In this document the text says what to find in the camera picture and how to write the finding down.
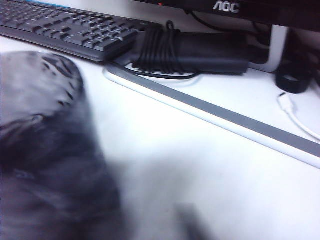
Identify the white USB cable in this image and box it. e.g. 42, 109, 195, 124
276, 91, 320, 140

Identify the black ring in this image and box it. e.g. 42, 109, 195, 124
274, 67, 313, 95

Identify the black keyboard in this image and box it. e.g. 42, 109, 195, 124
0, 0, 161, 63

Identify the black textured cup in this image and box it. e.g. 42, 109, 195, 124
0, 51, 126, 240

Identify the black power adapter brick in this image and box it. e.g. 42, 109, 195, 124
134, 27, 251, 76

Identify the black monitor cable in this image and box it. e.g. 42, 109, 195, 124
184, 9, 272, 50

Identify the black coiled adapter cable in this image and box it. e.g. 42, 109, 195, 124
132, 21, 198, 81

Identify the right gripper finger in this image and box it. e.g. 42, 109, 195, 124
174, 202, 201, 240

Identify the black AOC monitor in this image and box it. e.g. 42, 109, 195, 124
128, 0, 320, 33

